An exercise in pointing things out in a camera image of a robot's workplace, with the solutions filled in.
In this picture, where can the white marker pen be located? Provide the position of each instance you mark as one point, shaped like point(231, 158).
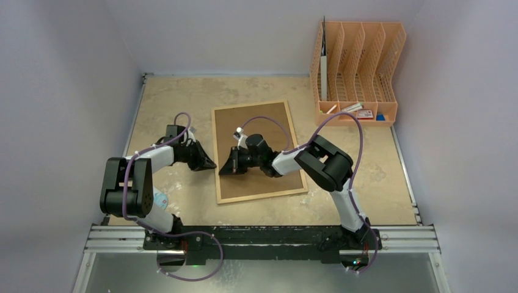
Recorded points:
point(353, 108)

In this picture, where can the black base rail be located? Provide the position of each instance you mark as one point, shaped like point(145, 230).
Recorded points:
point(329, 244)

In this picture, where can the white chalk stick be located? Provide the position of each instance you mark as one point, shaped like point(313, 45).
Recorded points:
point(332, 109)

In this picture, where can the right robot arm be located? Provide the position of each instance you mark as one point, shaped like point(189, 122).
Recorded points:
point(327, 165)

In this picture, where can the blue white tape dispenser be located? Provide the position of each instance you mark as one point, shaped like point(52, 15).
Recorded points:
point(160, 198)

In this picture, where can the orange desk file organizer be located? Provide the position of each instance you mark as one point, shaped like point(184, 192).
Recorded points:
point(361, 61)

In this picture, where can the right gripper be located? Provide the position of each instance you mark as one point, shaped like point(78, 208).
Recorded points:
point(236, 161)

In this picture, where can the red white small box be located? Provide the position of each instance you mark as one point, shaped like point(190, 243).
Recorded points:
point(365, 114)

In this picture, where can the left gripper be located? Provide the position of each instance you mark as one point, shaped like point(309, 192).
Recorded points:
point(202, 162)

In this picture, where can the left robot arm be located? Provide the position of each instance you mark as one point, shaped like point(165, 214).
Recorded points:
point(127, 189)

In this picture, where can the white folder in organizer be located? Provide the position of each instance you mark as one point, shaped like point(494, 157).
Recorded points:
point(323, 63)

